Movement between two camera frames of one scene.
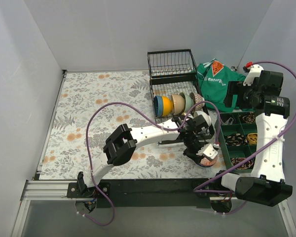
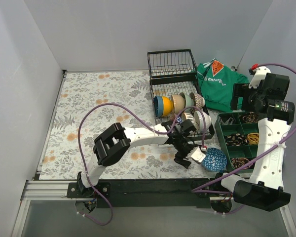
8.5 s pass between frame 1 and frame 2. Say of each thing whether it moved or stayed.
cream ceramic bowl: stayed
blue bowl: stayed
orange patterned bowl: moved
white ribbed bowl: stayed
